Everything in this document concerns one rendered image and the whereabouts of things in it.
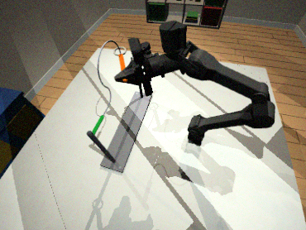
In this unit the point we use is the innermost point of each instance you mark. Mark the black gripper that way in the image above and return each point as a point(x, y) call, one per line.
point(152, 67)

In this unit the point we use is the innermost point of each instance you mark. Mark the brown handle with grey loop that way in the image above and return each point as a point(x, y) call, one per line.
point(121, 59)

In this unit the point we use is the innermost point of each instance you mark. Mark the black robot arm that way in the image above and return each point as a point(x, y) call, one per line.
point(260, 113)

